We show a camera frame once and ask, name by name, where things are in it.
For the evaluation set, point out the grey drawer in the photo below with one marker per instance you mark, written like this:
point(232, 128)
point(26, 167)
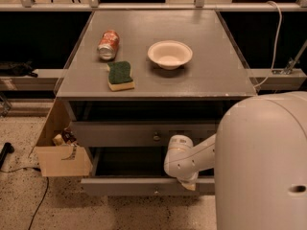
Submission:
point(139, 134)
point(138, 171)

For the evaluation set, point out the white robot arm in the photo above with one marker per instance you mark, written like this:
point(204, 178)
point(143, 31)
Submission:
point(259, 158)

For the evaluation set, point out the grey top drawer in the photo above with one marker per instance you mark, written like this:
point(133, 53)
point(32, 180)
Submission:
point(139, 134)

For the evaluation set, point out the grey wooden drawer cabinet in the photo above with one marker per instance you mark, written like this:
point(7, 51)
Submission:
point(201, 90)

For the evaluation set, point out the green yellow sponge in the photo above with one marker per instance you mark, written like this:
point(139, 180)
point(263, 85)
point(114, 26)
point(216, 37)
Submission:
point(119, 76)

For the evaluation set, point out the white paper bowl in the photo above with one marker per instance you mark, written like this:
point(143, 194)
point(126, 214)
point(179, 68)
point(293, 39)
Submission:
point(170, 54)

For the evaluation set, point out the cardboard box with items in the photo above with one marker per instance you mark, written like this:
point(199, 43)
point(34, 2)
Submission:
point(57, 157)

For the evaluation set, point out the orange soda can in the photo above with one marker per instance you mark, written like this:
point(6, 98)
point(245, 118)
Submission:
point(108, 45)

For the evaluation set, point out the black cylinder on floor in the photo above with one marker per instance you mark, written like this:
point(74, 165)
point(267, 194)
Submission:
point(5, 150)

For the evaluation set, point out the black object on shelf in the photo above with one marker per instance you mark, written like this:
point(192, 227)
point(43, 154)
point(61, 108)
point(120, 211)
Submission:
point(17, 69)

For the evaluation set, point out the metal bracket right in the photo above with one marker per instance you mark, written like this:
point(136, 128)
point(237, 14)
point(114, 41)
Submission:
point(292, 62)

